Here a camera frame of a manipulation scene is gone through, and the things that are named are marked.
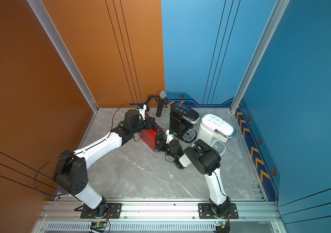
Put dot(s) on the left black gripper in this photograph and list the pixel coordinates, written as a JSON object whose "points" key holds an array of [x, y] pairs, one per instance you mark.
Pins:
{"points": [[148, 121]]}

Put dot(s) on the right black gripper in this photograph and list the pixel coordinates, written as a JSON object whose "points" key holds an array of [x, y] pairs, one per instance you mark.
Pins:
{"points": [[161, 145]]}

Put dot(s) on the red coffee machine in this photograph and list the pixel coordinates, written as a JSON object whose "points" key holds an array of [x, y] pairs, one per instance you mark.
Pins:
{"points": [[151, 136]]}

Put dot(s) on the black coffee machine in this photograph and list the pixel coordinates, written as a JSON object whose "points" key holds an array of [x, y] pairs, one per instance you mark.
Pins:
{"points": [[183, 120]]}

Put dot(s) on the white coffee machine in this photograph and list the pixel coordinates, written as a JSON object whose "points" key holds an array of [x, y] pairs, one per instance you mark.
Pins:
{"points": [[215, 131]]}

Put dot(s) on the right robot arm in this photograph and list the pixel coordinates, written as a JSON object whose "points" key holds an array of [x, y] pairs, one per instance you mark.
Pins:
{"points": [[207, 161]]}

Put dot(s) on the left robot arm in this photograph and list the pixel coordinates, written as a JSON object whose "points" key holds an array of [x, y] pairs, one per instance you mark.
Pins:
{"points": [[71, 172]]}

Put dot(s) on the right green circuit board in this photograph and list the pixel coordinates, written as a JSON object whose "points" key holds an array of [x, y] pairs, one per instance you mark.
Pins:
{"points": [[224, 228]]}

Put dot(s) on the green circuit board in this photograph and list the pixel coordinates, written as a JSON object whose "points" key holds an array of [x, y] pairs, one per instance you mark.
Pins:
{"points": [[224, 228], [98, 227]]}

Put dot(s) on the left green circuit board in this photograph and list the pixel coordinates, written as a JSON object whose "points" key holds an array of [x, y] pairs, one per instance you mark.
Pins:
{"points": [[98, 227]]}

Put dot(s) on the purple cube toy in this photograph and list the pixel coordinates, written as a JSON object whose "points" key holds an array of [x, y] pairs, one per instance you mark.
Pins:
{"points": [[61, 191]]}

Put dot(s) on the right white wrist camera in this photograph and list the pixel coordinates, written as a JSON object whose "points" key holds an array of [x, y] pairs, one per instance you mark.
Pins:
{"points": [[170, 135]]}

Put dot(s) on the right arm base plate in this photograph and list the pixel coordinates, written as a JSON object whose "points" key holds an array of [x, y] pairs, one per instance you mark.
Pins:
{"points": [[211, 211]]}

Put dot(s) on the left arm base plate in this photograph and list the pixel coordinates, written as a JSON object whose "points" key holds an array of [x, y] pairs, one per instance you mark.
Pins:
{"points": [[103, 211]]}

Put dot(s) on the aluminium mounting rail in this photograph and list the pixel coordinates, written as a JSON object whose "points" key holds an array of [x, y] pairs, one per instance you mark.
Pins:
{"points": [[160, 215]]}

